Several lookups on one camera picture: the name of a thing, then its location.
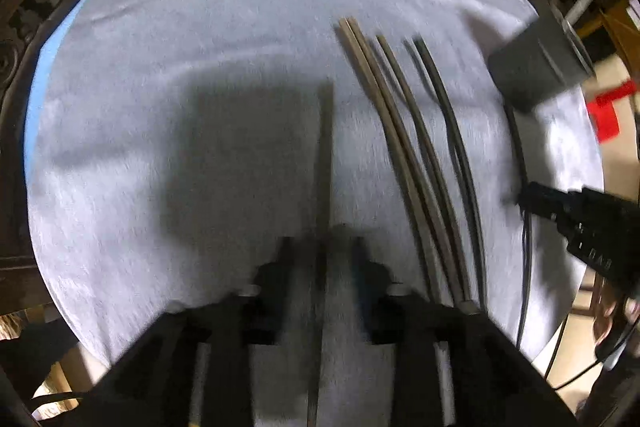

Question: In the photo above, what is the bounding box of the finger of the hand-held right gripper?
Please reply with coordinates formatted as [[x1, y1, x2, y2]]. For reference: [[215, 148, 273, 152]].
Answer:
[[519, 181, 584, 224]]

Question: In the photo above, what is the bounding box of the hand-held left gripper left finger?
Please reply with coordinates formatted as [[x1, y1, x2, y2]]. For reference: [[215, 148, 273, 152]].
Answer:
[[82, 236, 307, 427]]

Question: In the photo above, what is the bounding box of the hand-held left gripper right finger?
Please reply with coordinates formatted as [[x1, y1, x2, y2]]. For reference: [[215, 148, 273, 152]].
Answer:
[[349, 237, 571, 427]]

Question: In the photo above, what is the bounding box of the brown wooden chopstick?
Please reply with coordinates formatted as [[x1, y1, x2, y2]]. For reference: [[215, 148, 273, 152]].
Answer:
[[348, 17, 473, 310], [338, 20, 441, 300], [306, 78, 335, 427], [375, 35, 468, 300]]

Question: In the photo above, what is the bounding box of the person's right hand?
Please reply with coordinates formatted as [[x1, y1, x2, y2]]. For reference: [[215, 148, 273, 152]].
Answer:
[[592, 277, 640, 358]]

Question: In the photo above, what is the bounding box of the grey utensil holder box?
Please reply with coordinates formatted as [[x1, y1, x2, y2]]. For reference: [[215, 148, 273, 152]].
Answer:
[[487, 0, 597, 114]]

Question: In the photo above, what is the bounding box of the blue table cover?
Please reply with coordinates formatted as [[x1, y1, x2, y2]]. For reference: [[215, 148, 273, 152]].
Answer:
[[24, 2, 90, 160]]

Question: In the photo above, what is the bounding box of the black cable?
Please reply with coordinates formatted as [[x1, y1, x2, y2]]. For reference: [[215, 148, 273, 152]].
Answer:
[[502, 102, 537, 353]]

